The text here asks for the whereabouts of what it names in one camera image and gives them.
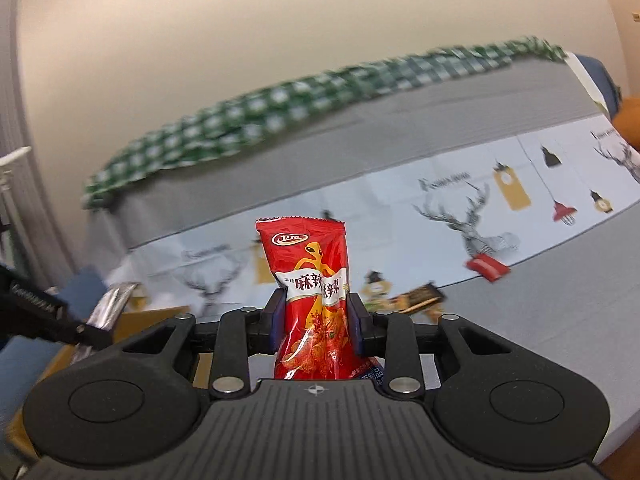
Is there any orange round object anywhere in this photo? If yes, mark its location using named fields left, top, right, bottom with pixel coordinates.
left=612, top=97, right=640, bottom=150

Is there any blue pillow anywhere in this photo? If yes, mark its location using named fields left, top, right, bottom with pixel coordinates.
left=567, top=52, right=624, bottom=117

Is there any silver snack packet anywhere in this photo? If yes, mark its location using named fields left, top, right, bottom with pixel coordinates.
left=70, top=282, right=139, bottom=366

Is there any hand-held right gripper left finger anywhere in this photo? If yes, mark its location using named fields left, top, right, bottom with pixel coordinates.
left=117, top=290, right=288, bottom=400

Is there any small red snack packet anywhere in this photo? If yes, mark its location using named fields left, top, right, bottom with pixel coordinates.
left=465, top=254, right=512, bottom=282

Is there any green checkered blanket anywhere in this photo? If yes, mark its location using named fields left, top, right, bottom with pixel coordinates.
left=82, top=35, right=569, bottom=211

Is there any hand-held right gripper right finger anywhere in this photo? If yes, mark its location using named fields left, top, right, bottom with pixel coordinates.
left=347, top=291, right=523, bottom=397

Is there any blue cushion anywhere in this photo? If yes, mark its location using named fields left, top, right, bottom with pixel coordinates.
left=54, top=266, right=109, bottom=322

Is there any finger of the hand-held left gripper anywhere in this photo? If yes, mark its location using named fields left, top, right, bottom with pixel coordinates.
left=0, top=264, right=115, bottom=348

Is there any grey deer print bed sheet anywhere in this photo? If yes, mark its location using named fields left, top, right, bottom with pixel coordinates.
left=85, top=55, right=640, bottom=461

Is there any cardboard box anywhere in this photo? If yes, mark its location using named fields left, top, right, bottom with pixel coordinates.
left=5, top=305, right=221, bottom=461

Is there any dark brown snack packet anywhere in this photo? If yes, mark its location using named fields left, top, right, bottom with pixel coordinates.
left=394, top=284, right=446, bottom=317

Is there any white rack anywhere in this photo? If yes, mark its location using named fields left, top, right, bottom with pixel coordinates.
left=0, top=146, right=32, bottom=197

